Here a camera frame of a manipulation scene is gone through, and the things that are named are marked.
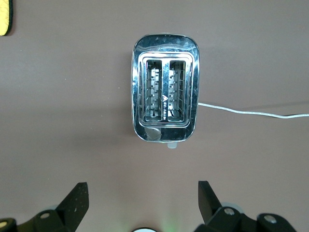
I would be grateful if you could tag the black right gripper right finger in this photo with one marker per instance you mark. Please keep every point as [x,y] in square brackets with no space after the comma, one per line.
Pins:
[212,210]

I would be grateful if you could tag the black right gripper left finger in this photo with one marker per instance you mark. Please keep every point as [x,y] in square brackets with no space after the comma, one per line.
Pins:
[70,207]

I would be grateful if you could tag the yellow quilted oven mitt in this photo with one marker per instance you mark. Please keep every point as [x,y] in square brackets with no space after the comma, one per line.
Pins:
[3,17]

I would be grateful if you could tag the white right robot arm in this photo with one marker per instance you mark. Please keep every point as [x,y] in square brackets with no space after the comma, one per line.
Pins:
[144,230]

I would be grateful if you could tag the brown table cover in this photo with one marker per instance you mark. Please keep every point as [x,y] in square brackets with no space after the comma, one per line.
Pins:
[72,96]

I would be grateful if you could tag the chrome and beige toaster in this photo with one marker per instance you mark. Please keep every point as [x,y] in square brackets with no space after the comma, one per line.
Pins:
[166,48]

